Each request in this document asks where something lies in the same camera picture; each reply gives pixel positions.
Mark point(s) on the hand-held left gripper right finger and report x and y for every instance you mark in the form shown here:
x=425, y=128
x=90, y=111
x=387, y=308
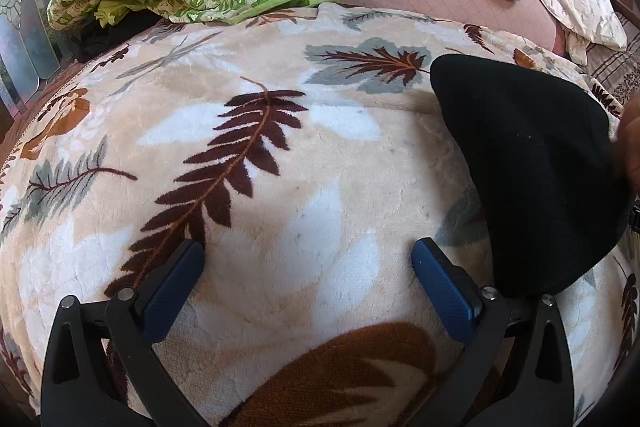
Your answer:
x=440, y=287

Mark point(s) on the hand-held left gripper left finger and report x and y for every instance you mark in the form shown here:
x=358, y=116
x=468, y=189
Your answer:
x=172, y=287

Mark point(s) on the black pants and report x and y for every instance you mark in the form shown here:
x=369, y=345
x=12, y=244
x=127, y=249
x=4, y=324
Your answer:
x=525, y=157

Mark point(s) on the person's right hand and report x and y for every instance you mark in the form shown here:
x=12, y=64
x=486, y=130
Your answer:
x=631, y=142

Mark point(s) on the leaf print fleece blanket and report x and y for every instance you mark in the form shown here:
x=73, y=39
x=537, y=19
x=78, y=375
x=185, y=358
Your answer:
x=325, y=207

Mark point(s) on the brown striped bed sheet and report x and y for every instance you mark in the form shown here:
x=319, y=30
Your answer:
x=620, y=72

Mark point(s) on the dark cloth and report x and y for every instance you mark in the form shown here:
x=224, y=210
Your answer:
x=100, y=42

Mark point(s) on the frosted glass window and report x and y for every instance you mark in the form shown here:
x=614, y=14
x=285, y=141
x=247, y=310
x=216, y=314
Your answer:
x=25, y=32

